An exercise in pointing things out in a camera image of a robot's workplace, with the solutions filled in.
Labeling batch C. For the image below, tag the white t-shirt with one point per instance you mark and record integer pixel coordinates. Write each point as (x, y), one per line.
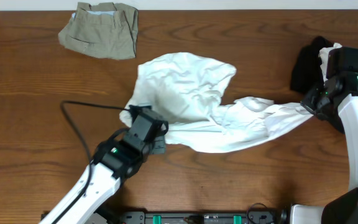
(186, 90)

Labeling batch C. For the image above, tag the folded khaki shorts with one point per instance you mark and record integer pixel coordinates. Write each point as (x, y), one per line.
(105, 30)

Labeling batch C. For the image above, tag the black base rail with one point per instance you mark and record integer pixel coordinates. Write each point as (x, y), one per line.
(263, 217)

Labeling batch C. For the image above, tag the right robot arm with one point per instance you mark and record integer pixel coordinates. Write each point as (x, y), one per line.
(337, 102)

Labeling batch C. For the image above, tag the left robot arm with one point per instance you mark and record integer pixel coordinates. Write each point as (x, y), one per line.
(115, 160)

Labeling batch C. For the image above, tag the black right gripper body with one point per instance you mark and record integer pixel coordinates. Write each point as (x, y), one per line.
(316, 101)

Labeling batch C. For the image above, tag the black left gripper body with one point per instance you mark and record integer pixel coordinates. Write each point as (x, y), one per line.
(159, 142)

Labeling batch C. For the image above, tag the black garment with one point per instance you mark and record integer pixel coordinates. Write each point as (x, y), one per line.
(307, 72)

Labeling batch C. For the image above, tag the white patterned garment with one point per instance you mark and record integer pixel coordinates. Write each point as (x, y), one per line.
(324, 56)

